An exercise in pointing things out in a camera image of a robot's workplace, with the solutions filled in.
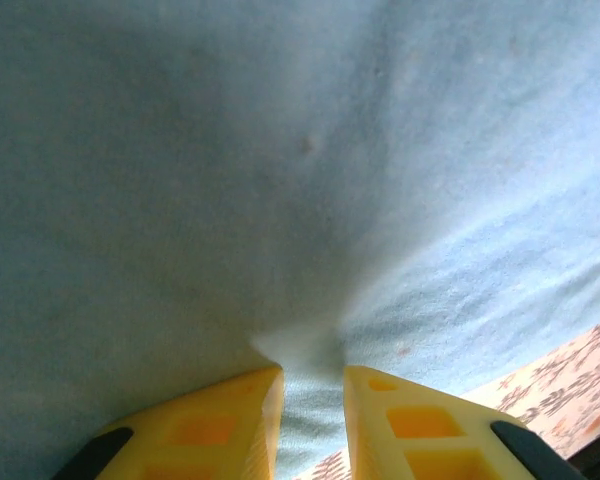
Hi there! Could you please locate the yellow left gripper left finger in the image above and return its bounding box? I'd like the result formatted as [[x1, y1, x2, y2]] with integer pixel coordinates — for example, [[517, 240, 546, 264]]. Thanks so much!
[[54, 366, 285, 480]]

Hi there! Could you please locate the light blue printed t-shirt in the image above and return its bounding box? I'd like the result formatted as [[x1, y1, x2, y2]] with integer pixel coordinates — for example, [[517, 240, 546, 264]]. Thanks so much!
[[0, 0, 600, 480]]

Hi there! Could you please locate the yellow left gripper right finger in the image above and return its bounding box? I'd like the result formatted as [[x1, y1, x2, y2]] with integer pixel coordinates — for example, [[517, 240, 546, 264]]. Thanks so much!
[[343, 364, 589, 480]]

